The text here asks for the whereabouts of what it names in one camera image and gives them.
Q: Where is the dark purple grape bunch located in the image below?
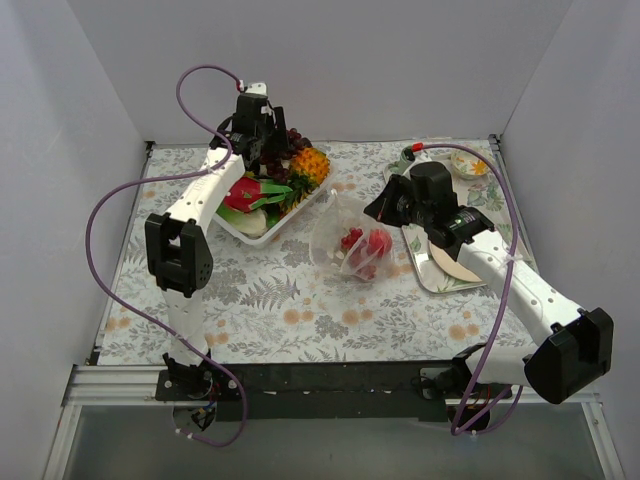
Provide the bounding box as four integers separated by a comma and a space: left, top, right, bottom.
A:
258, 128, 312, 184

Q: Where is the red apple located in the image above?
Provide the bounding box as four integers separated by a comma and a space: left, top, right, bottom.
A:
364, 229, 393, 259

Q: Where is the light red grape bunch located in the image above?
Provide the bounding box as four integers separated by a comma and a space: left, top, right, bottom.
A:
340, 228, 363, 251

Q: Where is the clear zip top bag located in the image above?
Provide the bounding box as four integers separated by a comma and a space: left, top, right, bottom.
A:
309, 190, 394, 282

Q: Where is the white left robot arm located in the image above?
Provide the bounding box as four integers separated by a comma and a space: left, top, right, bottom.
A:
144, 83, 287, 400

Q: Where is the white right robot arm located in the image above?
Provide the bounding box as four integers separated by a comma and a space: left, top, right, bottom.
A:
364, 162, 614, 404

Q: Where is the orange pineapple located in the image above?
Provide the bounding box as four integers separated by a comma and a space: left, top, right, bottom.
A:
289, 147, 331, 192

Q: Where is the pink dragon fruit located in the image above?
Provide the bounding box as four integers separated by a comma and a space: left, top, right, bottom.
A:
223, 177, 282, 213

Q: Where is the floral bowl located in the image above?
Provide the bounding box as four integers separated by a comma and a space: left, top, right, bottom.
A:
450, 149, 490, 180

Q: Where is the pink plate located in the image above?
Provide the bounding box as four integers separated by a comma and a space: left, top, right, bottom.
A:
429, 242, 482, 283

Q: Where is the floral serving tray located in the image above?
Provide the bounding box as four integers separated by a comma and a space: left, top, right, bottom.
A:
402, 148, 512, 293

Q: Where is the white fruit basket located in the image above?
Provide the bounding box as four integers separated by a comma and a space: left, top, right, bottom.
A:
214, 159, 335, 245

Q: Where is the pale cabbage wedge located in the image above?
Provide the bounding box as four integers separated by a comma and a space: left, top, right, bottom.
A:
216, 206, 268, 238

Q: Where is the floral tablecloth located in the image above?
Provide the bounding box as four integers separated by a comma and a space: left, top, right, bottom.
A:
98, 147, 531, 366

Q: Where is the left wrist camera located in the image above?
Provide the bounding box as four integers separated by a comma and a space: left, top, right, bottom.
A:
238, 80, 268, 97

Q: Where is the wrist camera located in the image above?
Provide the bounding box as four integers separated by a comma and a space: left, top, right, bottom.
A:
397, 143, 432, 175
238, 80, 268, 97

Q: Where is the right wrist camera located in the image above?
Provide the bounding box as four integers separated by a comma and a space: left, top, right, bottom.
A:
397, 143, 432, 175

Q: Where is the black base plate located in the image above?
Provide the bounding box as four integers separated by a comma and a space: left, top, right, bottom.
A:
154, 360, 464, 422

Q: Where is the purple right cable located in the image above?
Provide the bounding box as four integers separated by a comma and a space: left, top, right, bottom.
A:
419, 143, 524, 437

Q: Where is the aluminium frame rail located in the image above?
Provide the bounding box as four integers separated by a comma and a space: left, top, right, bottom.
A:
63, 364, 166, 407

